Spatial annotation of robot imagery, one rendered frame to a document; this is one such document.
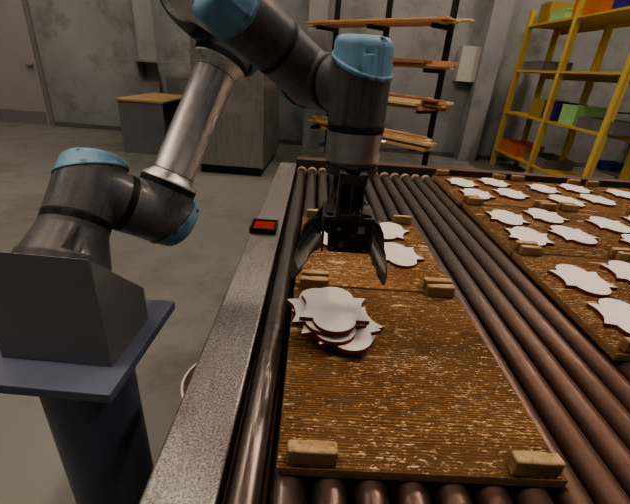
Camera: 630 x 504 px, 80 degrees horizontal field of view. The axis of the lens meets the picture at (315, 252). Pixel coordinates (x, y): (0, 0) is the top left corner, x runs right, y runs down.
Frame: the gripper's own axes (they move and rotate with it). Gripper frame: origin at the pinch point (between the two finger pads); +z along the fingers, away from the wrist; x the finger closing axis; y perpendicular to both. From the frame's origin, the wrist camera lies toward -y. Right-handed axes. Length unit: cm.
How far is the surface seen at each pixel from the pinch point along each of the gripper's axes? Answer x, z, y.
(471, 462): 16.5, 10.6, 24.0
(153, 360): -79, 104, -89
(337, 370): 0.5, 10.6, 9.8
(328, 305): -1.1, 5.5, -0.5
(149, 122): -249, 57, -517
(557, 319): 48, 13, -11
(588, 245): 77, 10, -48
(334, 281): 0.9, 10.6, -17.5
